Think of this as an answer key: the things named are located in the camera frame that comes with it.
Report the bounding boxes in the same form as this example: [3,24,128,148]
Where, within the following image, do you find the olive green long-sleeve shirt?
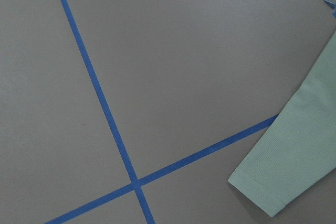
[228,37,335,217]

